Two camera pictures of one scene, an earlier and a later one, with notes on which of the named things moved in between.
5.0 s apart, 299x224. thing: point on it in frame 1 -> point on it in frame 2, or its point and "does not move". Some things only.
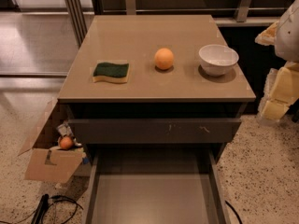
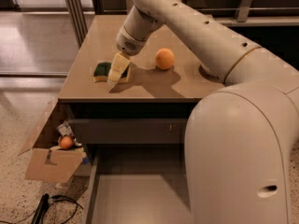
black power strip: x=38 y=216 does not move
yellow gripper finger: x=281 y=91 -> x=121 y=67
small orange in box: x=66 y=143 does not move
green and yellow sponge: x=105 y=71 does not move
